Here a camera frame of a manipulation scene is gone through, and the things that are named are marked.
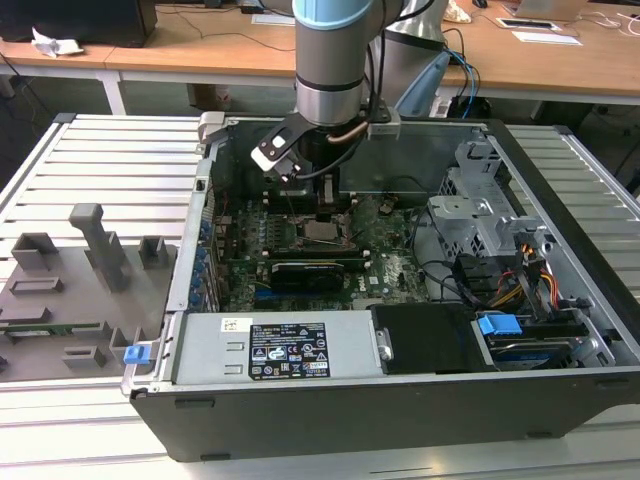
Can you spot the silver CPU plate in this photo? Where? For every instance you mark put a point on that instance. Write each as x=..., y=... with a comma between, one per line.
x=320, y=230

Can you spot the black open PC case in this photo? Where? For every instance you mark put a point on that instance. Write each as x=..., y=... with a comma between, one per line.
x=350, y=420

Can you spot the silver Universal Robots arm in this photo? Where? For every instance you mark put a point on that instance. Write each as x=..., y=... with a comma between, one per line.
x=327, y=65

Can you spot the black plastic shroud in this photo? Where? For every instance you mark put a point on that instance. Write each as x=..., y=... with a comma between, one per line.
x=425, y=340

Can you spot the CPU socket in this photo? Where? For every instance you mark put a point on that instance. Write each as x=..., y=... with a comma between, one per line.
x=299, y=243

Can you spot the pale blue teach pendant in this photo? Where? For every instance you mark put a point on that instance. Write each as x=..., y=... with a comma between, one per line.
x=425, y=85

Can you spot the long wooden desk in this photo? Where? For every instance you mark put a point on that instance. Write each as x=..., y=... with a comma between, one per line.
x=525, y=65

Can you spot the black graphics card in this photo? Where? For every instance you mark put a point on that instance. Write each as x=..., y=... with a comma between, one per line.
x=307, y=277

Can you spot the short wooden desk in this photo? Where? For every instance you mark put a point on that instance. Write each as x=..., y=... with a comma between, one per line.
x=30, y=57

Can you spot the black RAM slot bank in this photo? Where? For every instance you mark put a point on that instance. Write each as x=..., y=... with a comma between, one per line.
x=300, y=202
x=310, y=256

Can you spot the white paper sheet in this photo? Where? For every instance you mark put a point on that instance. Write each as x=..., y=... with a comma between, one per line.
x=547, y=38

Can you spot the flat white tablet device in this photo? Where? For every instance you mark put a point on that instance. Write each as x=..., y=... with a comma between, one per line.
x=525, y=23

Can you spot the black power supply label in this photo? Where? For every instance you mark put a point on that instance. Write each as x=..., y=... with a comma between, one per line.
x=290, y=350

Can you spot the green RAM stick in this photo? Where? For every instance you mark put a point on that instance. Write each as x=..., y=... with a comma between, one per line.
x=65, y=327

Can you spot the blue plastic case clip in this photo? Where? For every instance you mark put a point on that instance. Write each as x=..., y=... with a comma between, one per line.
x=136, y=355

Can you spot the silver laptop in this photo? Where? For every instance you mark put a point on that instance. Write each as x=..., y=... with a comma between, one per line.
x=545, y=7

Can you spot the grey power supply unit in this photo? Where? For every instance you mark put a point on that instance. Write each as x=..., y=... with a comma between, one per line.
x=210, y=350

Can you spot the brown cardboard box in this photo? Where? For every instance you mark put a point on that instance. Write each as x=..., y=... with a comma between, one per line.
x=210, y=95

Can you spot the grey parts rack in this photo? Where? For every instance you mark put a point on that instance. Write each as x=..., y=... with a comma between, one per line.
x=65, y=320

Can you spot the black box on desk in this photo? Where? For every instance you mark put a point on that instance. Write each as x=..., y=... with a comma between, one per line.
x=75, y=20

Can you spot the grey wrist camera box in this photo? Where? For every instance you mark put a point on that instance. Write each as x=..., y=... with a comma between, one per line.
x=385, y=127

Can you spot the hard disk in blue carrier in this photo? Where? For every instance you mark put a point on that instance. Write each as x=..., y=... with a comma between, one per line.
x=500, y=330

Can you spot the crumpled white paper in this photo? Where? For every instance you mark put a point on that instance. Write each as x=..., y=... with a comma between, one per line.
x=55, y=46

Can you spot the silver metal drive cage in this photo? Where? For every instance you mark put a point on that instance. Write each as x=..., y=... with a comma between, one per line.
x=460, y=215

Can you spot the pale blue paper sheet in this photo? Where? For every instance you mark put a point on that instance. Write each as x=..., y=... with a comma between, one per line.
x=272, y=19

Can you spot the green motherboard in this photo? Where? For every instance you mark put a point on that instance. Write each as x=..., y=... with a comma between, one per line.
x=395, y=270

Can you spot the beige crumpled object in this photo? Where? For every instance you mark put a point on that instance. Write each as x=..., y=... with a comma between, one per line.
x=457, y=12

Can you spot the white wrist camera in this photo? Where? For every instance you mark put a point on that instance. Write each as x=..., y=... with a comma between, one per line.
x=272, y=150

